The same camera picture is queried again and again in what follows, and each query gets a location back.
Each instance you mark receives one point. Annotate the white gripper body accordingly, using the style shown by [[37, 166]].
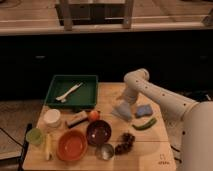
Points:
[[129, 95]]

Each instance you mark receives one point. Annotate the light blue towel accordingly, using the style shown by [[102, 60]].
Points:
[[122, 110]]

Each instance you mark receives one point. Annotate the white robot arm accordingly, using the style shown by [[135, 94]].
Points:
[[197, 138]]

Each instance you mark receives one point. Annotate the dark red bowl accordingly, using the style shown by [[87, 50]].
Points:
[[98, 132]]

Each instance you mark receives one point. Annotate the orange bowl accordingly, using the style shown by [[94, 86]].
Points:
[[72, 146]]

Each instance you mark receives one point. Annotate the blue sponge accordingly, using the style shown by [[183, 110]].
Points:
[[143, 110]]

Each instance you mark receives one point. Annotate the green pepper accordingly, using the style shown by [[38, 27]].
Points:
[[145, 126]]

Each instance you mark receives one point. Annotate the orange tomato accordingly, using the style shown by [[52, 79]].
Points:
[[93, 115]]

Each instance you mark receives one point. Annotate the bunch of dark grapes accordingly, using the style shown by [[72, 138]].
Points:
[[126, 145]]

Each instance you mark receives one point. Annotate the green plastic tray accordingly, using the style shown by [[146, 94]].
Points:
[[83, 98]]

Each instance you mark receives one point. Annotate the small metal cup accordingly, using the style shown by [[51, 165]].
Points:
[[105, 152]]

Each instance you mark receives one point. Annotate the white plastic fork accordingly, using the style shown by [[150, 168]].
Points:
[[62, 98]]

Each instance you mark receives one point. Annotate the white small cup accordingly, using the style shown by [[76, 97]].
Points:
[[52, 118]]

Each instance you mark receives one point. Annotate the yellow banana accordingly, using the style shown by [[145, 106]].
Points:
[[48, 147]]

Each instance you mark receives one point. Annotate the wooden stool frame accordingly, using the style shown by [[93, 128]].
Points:
[[94, 12]]

